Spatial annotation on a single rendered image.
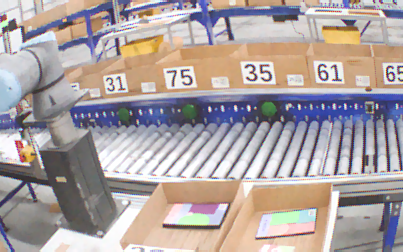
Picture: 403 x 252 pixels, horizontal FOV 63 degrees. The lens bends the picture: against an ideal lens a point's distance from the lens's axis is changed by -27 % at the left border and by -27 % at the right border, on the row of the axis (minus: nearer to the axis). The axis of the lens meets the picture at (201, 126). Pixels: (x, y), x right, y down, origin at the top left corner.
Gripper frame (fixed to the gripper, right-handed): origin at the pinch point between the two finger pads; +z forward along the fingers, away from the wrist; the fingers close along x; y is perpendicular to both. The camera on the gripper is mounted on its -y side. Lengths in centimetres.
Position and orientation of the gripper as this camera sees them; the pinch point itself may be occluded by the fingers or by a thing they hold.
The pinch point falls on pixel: (0, 151)
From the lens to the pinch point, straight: 204.3
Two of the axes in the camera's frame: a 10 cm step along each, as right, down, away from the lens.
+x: 9.3, -0.3, -3.6
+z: 3.7, 1.0, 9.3
